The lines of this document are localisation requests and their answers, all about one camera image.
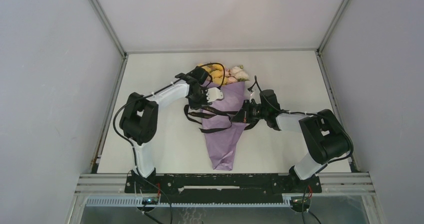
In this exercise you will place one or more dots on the yellow fake flower stem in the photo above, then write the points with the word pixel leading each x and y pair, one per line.
pixel 216 73

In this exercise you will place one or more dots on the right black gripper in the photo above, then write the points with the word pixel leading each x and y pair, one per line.
pixel 244 115

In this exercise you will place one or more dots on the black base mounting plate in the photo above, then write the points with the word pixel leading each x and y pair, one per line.
pixel 205 188

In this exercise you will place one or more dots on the white fake flower stem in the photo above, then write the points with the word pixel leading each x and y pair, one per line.
pixel 239 73

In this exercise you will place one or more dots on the aluminium frame rail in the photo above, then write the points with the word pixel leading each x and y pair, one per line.
pixel 102 16

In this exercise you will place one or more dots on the white cable duct strip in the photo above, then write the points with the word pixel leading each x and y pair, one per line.
pixel 131 201

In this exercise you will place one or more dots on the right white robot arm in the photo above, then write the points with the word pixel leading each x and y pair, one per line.
pixel 326 140

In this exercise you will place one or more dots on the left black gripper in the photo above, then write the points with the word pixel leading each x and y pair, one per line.
pixel 194 105

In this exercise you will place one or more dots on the pink wrapping paper sheet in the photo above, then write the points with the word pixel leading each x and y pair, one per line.
pixel 221 145

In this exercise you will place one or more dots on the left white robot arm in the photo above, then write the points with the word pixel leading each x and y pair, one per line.
pixel 136 121

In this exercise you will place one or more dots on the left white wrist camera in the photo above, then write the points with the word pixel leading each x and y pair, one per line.
pixel 214 94

